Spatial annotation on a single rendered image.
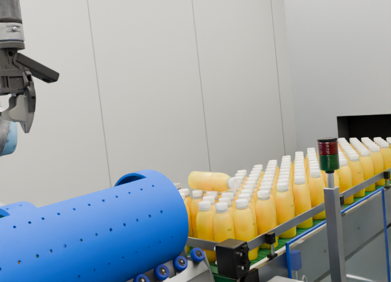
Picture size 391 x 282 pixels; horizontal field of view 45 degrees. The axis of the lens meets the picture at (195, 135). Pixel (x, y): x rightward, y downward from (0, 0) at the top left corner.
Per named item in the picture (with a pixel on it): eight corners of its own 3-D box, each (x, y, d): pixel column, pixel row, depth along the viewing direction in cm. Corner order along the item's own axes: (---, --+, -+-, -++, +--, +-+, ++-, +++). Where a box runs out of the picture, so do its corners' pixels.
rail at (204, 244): (149, 238, 167) (148, 230, 167) (150, 238, 168) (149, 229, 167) (238, 256, 140) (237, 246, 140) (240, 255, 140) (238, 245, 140)
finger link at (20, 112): (7, 135, 109) (2, 96, 108) (31, 132, 113) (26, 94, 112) (14, 135, 107) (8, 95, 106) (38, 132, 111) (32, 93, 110)
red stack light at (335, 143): (314, 154, 149) (313, 142, 149) (323, 152, 154) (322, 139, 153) (333, 155, 145) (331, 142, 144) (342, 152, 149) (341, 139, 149)
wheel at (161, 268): (149, 271, 130) (153, 267, 128) (160, 263, 133) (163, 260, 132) (159, 284, 129) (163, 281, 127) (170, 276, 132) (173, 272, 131)
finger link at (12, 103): (2, 136, 111) (-4, 97, 110) (25, 132, 115) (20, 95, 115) (7, 135, 109) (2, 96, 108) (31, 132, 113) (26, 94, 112)
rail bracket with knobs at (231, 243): (213, 277, 139) (209, 243, 138) (227, 268, 144) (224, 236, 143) (239, 284, 132) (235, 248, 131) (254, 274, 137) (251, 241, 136)
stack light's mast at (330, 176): (317, 189, 150) (313, 139, 148) (326, 184, 155) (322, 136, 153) (336, 190, 146) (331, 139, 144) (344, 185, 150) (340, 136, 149)
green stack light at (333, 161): (315, 170, 149) (314, 155, 149) (324, 166, 154) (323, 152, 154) (334, 171, 145) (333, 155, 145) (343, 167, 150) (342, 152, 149)
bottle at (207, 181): (192, 166, 176) (233, 168, 164) (200, 179, 179) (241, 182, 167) (183, 179, 172) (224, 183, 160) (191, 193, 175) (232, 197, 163)
